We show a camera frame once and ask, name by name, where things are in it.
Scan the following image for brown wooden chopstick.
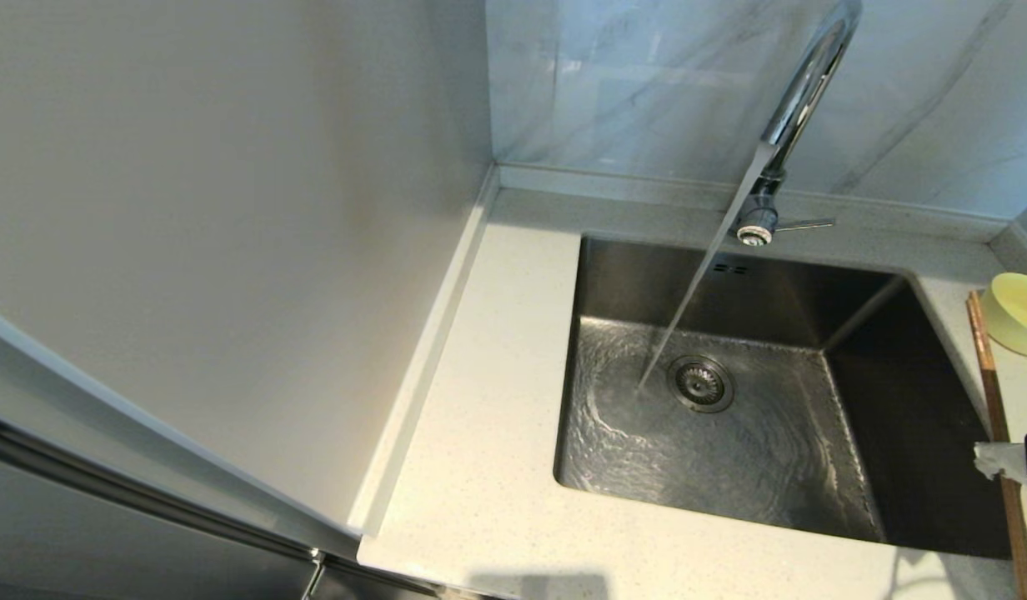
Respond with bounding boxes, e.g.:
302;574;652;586
965;290;1027;600

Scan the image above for pale yellow plastic bowl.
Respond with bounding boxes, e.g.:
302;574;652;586
979;272;1027;359

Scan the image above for stainless steel sink basin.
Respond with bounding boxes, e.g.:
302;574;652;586
553;233;1019;559

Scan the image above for round metal drain strainer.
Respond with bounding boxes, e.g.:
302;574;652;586
666;356;736;414

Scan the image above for running water stream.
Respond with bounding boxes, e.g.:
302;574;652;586
634;142;781;403

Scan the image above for chrome gooseneck faucet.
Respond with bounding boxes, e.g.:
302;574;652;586
726;0;864;248

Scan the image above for beige tall cabinet panel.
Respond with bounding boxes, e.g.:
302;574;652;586
0;0;494;536

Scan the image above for grey cabinet front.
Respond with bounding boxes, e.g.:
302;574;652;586
0;408;481;600

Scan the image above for chrome rail handle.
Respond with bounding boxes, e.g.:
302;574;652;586
0;410;441;598

